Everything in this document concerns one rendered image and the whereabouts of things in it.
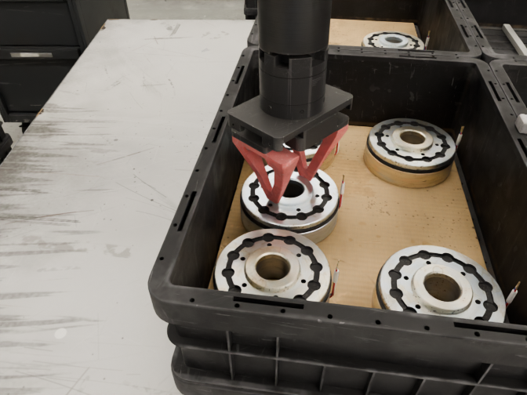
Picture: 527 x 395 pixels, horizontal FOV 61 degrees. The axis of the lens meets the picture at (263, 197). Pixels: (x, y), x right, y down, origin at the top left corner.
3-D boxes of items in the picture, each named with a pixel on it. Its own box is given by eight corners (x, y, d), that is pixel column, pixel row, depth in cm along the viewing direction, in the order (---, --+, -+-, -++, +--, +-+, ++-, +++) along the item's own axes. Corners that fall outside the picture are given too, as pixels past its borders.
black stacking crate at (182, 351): (551, 438, 33) (636, 362, 26) (169, 385, 36) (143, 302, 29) (456, 139, 63) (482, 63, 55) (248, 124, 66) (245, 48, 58)
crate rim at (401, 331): (624, 380, 27) (647, 360, 25) (145, 320, 30) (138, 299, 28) (479, 75, 56) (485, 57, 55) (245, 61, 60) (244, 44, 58)
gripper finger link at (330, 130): (249, 186, 47) (245, 106, 41) (295, 157, 51) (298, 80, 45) (298, 216, 43) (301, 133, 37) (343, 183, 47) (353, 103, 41)
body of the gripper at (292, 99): (226, 129, 40) (219, 49, 35) (301, 91, 46) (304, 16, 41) (278, 158, 37) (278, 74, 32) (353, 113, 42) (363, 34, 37)
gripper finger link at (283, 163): (234, 195, 46) (227, 114, 40) (281, 165, 50) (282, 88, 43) (281, 228, 42) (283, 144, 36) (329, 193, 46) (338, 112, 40)
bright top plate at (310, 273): (325, 333, 35) (325, 329, 34) (200, 313, 36) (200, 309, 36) (333, 240, 42) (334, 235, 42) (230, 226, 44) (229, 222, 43)
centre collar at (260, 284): (296, 298, 37) (297, 293, 36) (238, 289, 37) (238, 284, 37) (303, 253, 40) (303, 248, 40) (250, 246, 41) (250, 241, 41)
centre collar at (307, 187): (315, 208, 45) (315, 203, 44) (266, 208, 45) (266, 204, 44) (310, 176, 48) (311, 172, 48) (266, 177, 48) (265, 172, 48)
